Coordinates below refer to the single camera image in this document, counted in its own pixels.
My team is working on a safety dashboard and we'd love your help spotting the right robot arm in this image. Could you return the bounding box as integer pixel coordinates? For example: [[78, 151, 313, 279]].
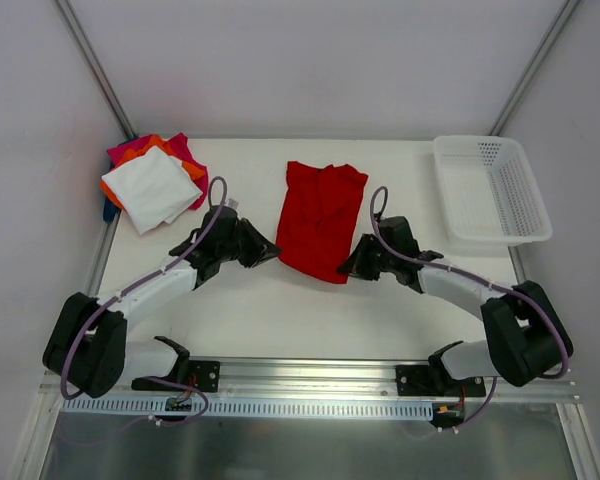
[[338, 215, 574, 396]]

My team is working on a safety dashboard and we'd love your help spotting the red t shirt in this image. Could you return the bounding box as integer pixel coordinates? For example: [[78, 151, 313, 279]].
[[276, 161, 368, 285]]

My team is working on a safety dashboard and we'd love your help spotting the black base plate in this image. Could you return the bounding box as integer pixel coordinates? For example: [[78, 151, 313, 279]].
[[131, 359, 221, 393], [395, 364, 486, 398]]

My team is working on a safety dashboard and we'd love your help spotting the metal frame post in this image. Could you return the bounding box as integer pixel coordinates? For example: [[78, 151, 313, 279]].
[[489, 0, 585, 136], [52, 0, 136, 140]]

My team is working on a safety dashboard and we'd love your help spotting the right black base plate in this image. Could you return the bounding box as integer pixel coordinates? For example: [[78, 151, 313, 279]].
[[395, 364, 486, 398]]

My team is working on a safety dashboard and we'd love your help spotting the right metal frame post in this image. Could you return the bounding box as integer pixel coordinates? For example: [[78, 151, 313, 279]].
[[489, 0, 585, 136]]

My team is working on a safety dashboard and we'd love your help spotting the white folded t shirt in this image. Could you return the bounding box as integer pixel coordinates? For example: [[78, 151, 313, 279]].
[[102, 147, 202, 235]]

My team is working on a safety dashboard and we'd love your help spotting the blue folded t shirt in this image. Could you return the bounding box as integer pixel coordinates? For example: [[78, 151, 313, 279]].
[[102, 197, 119, 223]]

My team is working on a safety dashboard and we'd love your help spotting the white slotted cable duct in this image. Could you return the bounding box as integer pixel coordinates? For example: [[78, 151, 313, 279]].
[[61, 395, 434, 422]]

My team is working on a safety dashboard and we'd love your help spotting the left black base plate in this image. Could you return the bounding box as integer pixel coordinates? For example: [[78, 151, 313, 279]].
[[131, 359, 221, 393]]

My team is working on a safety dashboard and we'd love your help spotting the white plastic basket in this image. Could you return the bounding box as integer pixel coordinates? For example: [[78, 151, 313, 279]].
[[433, 135, 553, 249]]

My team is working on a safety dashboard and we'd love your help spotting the pink folded t shirt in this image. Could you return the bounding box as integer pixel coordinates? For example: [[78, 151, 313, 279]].
[[107, 133, 210, 210]]

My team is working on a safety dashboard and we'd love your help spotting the left metal frame post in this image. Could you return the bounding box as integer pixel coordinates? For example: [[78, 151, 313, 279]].
[[52, 0, 136, 140]]

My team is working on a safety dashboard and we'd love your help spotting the orange folded t shirt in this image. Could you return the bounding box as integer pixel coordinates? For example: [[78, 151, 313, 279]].
[[98, 135, 206, 211]]

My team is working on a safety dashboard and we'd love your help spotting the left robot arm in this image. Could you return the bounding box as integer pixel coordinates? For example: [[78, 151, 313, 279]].
[[42, 206, 282, 400]]

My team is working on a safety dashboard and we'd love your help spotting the aluminium mounting rail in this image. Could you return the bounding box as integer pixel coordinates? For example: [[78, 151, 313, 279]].
[[39, 352, 581, 404]]

